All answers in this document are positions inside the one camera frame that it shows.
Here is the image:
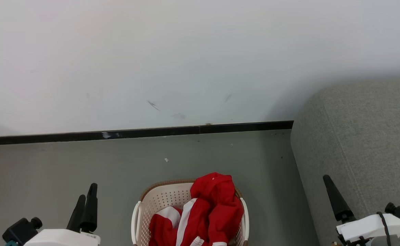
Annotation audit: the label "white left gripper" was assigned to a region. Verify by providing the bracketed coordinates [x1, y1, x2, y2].
[23, 183, 101, 246]

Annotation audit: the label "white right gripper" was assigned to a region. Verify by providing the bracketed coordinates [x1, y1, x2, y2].
[323, 175, 400, 246]

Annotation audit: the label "grey fabric sofa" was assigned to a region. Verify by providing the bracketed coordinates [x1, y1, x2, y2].
[290, 78, 400, 246]

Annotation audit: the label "cream perforated laundry basket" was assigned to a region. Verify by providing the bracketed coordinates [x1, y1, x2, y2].
[131, 179, 250, 246]

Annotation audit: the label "black wall baseboard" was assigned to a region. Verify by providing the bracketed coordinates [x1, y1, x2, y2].
[0, 120, 294, 146]

